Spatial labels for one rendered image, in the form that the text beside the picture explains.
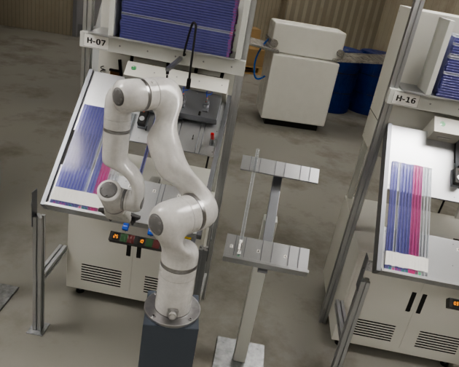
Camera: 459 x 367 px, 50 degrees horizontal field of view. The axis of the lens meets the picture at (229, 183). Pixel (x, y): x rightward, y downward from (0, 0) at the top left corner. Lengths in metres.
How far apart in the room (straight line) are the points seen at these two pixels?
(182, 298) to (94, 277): 1.20
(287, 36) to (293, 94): 0.68
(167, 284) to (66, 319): 1.22
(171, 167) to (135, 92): 0.24
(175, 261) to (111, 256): 1.15
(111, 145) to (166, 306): 0.56
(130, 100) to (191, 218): 0.39
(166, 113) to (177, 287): 0.54
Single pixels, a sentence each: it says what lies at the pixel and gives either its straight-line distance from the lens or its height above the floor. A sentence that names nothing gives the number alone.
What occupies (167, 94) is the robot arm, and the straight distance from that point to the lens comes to 1.56.
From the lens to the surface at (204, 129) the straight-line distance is 2.33.
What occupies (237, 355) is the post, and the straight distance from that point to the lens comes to 2.58.
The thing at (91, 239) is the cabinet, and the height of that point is 0.38.
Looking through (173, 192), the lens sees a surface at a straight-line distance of 2.20.
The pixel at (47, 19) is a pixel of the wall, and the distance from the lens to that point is 10.20.
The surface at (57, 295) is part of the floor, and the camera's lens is 2.92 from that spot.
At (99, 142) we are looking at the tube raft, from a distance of 2.33.
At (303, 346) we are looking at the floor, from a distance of 2.81.
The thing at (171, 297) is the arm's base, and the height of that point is 0.79.
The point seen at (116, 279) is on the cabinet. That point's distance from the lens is 2.74.
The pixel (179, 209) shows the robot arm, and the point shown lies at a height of 1.11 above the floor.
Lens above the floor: 1.80
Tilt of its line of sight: 24 degrees down
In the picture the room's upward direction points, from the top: 10 degrees clockwise
